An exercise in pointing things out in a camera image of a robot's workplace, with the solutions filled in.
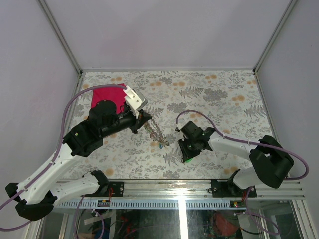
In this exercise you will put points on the floral table mat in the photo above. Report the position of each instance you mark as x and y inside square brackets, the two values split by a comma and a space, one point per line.
[228, 99]

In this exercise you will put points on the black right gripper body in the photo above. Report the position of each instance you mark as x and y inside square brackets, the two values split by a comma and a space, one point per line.
[192, 141]

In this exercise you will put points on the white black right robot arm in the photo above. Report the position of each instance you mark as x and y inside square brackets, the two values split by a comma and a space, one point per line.
[270, 165]

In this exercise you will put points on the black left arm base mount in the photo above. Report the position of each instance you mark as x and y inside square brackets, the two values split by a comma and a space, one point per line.
[114, 189]

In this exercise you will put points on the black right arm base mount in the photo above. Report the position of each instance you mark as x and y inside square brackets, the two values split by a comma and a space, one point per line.
[223, 189]

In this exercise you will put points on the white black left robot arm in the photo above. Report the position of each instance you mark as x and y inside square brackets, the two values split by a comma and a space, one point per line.
[40, 193]

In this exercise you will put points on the aluminium front rail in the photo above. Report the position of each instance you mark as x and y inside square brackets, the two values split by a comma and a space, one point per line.
[193, 189]

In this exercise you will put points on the green tagged key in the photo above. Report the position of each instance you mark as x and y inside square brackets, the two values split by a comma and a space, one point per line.
[190, 160]

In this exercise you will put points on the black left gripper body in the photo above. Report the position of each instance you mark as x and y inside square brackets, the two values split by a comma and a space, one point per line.
[135, 127]

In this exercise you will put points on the white slotted cable duct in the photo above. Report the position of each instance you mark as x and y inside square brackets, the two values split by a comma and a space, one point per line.
[119, 203]

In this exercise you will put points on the red folded cloth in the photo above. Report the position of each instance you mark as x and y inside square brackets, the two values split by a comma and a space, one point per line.
[115, 94]

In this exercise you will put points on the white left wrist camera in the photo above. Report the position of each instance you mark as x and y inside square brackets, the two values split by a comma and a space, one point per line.
[134, 99]

